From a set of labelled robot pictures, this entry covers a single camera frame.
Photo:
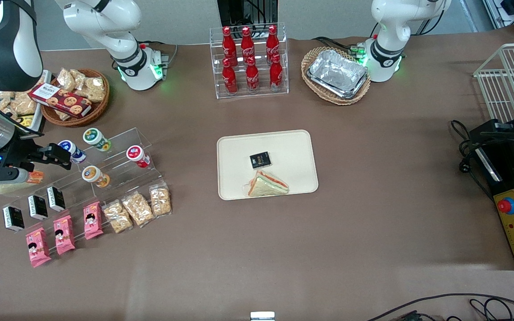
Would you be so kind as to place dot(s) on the black white small box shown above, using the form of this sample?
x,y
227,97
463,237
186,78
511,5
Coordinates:
x,y
37,207
13,218
55,199

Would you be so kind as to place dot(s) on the red cookie box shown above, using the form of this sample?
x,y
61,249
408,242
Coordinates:
x,y
60,100

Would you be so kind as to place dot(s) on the orange gum bottle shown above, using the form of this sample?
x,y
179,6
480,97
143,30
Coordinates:
x,y
94,175

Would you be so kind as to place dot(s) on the black yellow control box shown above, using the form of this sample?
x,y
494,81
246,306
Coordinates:
x,y
507,178

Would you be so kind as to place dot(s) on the red gum bottle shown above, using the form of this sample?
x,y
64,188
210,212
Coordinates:
x,y
137,156

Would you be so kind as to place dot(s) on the beige plastic tray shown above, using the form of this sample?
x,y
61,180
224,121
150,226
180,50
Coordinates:
x,y
283,156

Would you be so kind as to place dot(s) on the yellow black snack pack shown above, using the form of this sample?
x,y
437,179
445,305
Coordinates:
x,y
26,121

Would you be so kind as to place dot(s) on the white rectangular snack tray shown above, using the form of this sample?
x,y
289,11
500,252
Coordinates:
x,y
43,82

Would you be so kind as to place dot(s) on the clear cracker snack bag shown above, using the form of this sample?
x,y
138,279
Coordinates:
x,y
93,88
24,104
66,79
2,101

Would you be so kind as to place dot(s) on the wicker basket with foil trays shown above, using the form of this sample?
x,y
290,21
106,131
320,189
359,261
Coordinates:
x,y
335,100

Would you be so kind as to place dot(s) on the clear rice cracker pack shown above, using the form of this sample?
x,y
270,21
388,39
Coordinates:
x,y
138,208
118,216
160,200

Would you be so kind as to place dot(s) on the wrapped triangle sandwich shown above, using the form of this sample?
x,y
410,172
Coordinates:
x,y
267,185
14,188

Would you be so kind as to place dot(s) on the clear acrylic stepped display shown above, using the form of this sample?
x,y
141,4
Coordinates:
x,y
123,178

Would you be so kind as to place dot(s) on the silver foil tray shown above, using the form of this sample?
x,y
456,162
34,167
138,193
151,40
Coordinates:
x,y
337,73

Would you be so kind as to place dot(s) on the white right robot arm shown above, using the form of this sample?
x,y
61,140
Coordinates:
x,y
7,44

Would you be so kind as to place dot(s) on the wicker basket with snacks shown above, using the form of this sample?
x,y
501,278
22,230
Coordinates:
x,y
98,109

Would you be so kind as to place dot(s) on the red emergency stop button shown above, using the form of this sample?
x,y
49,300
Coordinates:
x,y
506,205

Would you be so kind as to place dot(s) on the clear acrylic bottle rack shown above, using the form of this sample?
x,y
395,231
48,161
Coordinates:
x,y
261,94

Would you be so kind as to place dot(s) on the green gum bottle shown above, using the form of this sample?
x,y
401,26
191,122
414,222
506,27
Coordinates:
x,y
96,139

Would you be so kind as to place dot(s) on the black equipment stand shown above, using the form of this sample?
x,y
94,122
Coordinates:
x,y
248,11

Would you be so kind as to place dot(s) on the pink snack pack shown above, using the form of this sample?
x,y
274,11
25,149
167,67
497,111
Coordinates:
x,y
37,247
92,220
64,235

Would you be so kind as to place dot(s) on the black gold small box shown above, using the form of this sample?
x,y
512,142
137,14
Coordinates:
x,y
260,160

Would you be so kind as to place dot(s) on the red cola bottle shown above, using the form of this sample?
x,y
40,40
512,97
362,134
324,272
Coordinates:
x,y
276,73
226,42
252,76
229,79
272,41
246,42

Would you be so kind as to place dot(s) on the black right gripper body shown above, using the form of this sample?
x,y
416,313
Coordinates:
x,y
21,153

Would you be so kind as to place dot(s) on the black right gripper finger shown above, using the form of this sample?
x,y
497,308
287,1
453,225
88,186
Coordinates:
x,y
59,151
58,163

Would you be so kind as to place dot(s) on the blue gum bottle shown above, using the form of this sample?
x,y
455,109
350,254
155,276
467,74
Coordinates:
x,y
76,154

